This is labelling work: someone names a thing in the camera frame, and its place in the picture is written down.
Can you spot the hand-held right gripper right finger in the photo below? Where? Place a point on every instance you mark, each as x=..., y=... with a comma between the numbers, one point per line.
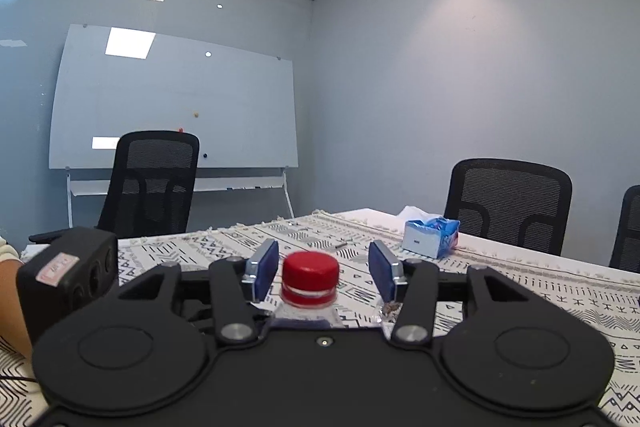
x=381, y=268

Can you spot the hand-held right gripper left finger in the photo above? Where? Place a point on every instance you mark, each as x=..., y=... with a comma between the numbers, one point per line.
x=264, y=268

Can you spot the red bottle cap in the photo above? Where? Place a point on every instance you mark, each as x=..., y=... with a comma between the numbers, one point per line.
x=309, y=276

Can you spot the clear plastic bottle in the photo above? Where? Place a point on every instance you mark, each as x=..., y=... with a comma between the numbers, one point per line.
x=305, y=316

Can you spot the person's left forearm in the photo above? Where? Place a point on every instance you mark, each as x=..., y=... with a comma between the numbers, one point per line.
x=11, y=302

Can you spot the crumpled clear wrapper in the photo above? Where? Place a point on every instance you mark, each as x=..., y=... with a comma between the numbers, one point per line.
x=389, y=308

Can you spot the blue tissue box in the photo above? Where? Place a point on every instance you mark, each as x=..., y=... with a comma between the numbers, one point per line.
x=427, y=238

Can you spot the black mesh office chair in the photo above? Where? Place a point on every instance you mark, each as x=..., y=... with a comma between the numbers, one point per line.
x=150, y=187
x=505, y=202
x=627, y=232

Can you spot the patterned white tablecloth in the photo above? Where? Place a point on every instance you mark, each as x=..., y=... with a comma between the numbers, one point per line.
x=505, y=279

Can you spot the whiteboard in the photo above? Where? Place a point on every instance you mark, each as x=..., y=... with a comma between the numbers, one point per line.
x=175, y=107

